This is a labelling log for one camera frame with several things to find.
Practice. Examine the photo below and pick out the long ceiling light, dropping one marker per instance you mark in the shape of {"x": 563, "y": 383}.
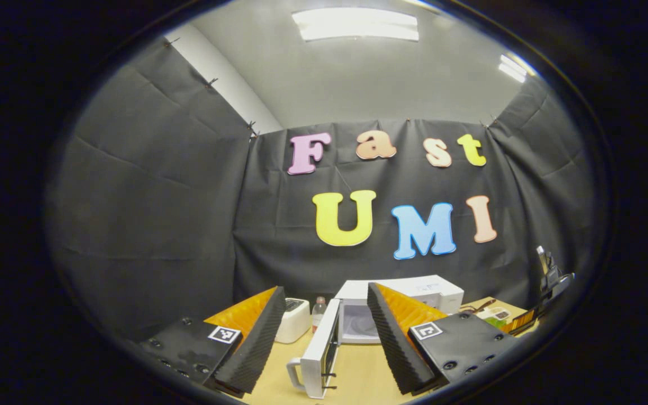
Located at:
{"x": 355, "y": 24}

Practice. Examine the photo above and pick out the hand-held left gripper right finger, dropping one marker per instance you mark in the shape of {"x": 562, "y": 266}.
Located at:
{"x": 394, "y": 343}

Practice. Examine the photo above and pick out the white toaster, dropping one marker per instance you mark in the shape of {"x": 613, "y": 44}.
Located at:
{"x": 293, "y": 323}

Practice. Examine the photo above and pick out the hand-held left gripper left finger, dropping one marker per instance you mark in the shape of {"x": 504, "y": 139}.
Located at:
{"x": 253, "y": 349}

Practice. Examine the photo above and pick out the white microwave oven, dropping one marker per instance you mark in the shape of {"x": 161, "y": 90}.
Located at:
{"x": 318, "y": 360}

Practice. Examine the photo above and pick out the black backdrop cloth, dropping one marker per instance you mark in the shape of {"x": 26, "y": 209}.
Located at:
{"x": 161, "y": 225}

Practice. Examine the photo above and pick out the white divided seasoning dish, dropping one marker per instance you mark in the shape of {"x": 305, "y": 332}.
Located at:
{"x": 495, "y": 315}

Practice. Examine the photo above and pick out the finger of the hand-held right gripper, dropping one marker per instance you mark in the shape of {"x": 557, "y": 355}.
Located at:
{"x": 521, "y": 322}

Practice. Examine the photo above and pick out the clear water bottle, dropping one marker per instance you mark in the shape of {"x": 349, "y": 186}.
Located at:
{"x": 318, "y": 315}

